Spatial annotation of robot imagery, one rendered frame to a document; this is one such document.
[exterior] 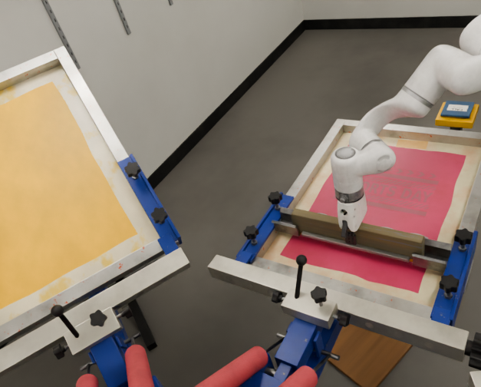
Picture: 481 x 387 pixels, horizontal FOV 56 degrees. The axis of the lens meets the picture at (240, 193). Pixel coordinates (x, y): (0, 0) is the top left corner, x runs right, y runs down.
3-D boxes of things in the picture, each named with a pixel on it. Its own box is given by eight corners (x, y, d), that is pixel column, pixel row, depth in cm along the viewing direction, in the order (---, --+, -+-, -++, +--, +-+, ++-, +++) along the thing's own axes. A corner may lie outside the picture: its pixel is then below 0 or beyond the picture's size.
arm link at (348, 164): (379, 129, 117) (399, 147, 109) (380, 162, 123) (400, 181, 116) (324, 149, 116) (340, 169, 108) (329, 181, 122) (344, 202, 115)
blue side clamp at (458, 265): (456, 243, 130) (458, 226, 125) (476, 248, 127) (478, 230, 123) (429, 330, 112) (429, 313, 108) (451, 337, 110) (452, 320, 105)
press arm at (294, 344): (307, 310, 119) (304, 299, 116) (328, 317, 116) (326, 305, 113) (277, 367, 109) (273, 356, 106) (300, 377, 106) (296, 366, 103)
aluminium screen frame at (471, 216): (338, 126, 185) (337, 118, 183) (500, 143, 155) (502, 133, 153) (242, 269, 140) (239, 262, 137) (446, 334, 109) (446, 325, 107)
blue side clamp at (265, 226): (284, 206, 159) (280, 191, 154) (296, 209, 156) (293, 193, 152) (241, 270, 141) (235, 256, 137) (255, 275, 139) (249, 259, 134)
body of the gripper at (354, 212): (356, 205, 116) (359, 235, 123) (369, 180, 122) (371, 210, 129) (328, 200, 120) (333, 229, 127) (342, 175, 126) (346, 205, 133)
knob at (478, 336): (460, 339, 105) (463, 321, 100) (489, 348, 102) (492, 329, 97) (453, 367, 100) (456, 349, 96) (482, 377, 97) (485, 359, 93)
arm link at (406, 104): (440, 109, 108) (383, 179, 116) (410, 87, 118) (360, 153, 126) (417, 95, 104) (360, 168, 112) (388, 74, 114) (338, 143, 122)
